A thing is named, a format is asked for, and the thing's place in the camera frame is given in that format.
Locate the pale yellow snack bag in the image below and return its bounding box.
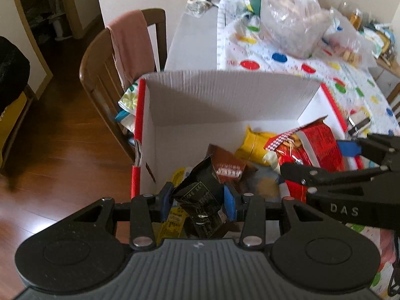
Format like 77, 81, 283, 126
262, 151, 281, 176

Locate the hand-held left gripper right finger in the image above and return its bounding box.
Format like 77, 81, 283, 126
223, 182, 317, 252

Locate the yellow foil snack packet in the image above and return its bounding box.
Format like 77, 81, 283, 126
235, 126, 279, 164

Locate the red white cardboard box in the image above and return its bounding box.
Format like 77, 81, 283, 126
130, 69, 365, 240

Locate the silver foil snack packet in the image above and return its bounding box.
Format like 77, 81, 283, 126
346, 112, 373, 136

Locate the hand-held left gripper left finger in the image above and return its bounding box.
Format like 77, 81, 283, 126
74, 181, 175, 252

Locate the lemon print cloth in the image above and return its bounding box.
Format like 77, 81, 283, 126
115, 80, 140, 133

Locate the black snack packet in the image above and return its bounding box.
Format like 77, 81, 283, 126
173, 156, 229, 239

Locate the white blue snack packet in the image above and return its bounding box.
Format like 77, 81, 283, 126
250, 165, 290, 203

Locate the brown shiny snack bag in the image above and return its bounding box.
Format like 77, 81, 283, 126
205, 144, 261, 195

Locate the yellow printed snack packet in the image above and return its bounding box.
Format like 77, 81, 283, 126
155, 166, 192, 239

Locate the large clear plastic bag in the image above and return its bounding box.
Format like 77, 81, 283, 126
252, 0, 332, 59

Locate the black bag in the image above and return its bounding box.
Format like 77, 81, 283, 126
0, 35, 31, 118

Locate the pink cloth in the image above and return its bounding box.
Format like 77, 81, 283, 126
107, 9, 157, 92

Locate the balloon print tablecloth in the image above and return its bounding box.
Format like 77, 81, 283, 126
215, 0, 400, 292

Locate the clear plastic bag with biscuits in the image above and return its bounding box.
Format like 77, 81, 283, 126
321, 6, 376, 67

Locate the glass jar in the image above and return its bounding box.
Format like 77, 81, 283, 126
338, 0, 364, 29

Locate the bunch of keys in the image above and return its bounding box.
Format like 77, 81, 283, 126
186, 0, 220, 17

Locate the black cable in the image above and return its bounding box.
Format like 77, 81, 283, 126
387, 234, 400, 298

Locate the wooden shelf unit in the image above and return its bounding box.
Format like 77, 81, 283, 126
9, 0, 105, 99

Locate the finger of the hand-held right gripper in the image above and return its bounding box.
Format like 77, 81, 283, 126
279, 162, 393, 195
337, 133, 400, 167

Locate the red snack packet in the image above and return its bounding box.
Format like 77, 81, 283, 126
265, 116, 347, 204

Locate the wooden chair with black seat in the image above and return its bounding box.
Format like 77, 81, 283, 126
386, 82, 400, 118

